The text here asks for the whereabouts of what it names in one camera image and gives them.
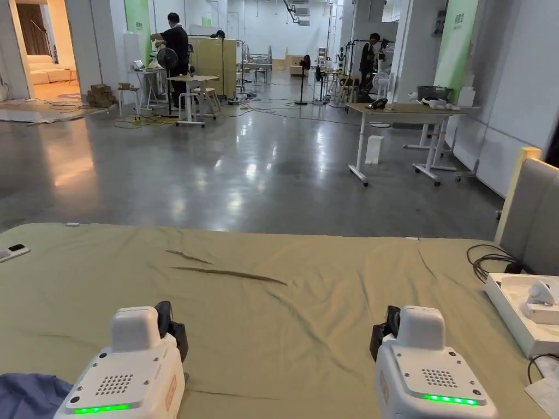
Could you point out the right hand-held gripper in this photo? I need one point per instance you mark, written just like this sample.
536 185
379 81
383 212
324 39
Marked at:
419 362

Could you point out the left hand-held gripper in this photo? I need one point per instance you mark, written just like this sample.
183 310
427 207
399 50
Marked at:
131 371

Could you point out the dark blue garment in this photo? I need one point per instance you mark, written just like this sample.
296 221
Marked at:
30 397

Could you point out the flat white open box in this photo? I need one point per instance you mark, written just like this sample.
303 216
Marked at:
515 314

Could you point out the white hand controller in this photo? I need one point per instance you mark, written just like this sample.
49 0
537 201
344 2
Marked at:
539 294

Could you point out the bed with beige sheet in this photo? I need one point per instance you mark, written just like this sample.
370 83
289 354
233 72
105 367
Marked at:
279 323

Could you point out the phone with white case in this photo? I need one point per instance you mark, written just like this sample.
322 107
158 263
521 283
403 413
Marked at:
13 252

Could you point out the grey padded headboard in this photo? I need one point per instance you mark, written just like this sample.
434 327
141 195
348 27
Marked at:
535 218

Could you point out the stack of cartons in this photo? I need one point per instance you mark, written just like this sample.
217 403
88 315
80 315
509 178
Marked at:
101 95

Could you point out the white standing fan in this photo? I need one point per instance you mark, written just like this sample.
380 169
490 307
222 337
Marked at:
381 80

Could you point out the white sofa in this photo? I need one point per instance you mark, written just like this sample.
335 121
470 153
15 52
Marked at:
43 72

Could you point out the black standing fan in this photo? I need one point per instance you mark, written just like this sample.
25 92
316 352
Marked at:
306 63
167 59

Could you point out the wooden cabinet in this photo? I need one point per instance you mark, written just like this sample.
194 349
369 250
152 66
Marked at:
209 65

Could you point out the green banner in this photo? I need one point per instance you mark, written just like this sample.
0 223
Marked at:
136 15
456 43

